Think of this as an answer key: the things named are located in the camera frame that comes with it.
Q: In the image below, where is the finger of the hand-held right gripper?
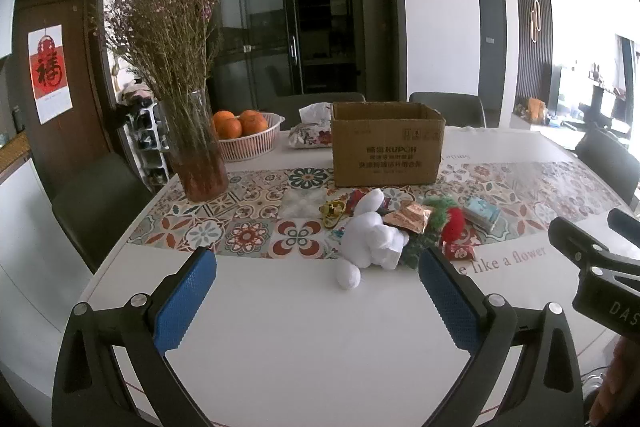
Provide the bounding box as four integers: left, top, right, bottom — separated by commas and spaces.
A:
607, 207, 640, 238
547, 216, 640, 280

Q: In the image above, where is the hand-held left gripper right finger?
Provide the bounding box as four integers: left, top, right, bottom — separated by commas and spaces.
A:
418, 246, 585, 427

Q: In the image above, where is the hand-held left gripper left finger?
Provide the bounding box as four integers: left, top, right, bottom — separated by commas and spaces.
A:
51, 246, 219, 427

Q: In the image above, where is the dark green plush toy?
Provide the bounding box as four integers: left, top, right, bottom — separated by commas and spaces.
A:
400, 232, 442, 269

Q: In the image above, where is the red strawberry plush toy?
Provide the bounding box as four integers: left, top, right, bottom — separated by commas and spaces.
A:
424, 197, 469, 245

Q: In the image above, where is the brown cardboard box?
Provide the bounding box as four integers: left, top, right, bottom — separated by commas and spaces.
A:
330, 102, 447, 188

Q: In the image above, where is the person's right hand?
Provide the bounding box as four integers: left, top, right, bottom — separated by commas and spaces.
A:
587, 337, 640, 427

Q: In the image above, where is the red snack packet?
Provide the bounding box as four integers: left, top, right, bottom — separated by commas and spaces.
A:
442, 242, 476, 262

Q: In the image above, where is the copper foil snack packet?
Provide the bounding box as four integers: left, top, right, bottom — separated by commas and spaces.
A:
382, 202, 431, 235

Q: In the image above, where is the light blue tissue pack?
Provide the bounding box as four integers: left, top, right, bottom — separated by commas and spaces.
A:
460, 197, 502, 235

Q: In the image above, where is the white plush rabbit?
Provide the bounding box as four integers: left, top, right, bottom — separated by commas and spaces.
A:
334, 188, 410, 292

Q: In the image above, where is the glass vase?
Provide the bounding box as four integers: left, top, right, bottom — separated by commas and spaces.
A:
162, 89, 230, 202

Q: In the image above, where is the colourful candy wrapper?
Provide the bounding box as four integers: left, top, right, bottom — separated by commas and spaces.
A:
349, 189, 372, 214

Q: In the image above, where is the gold foil wrapped trinket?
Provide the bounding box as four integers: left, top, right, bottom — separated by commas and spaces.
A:
320, 201, 349, 230

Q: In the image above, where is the white shoe rack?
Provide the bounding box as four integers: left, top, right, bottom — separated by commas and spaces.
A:
125, 104, 171, 188

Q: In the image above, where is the white basket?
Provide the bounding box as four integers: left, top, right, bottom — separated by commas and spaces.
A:
216, 112, 286, 162

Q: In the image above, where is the floral tissue pack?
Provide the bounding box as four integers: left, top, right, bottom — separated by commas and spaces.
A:
289, 103, 335, 150

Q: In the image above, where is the brown wooden door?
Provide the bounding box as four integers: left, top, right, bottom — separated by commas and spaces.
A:
12, 0, 119, 200

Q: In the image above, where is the dried flower bouquet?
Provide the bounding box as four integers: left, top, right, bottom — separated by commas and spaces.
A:
87, 0, 228, 118

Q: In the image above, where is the dark glass sliding door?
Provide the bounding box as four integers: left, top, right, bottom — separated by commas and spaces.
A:
177, 0, 407, 108

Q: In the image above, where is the dark slatted wall panel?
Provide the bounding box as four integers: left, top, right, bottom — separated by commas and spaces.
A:
512, 0, 554, 108

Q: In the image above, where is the red and white wall calendar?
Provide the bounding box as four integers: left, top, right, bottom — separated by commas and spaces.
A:
27, 25, 75, 125

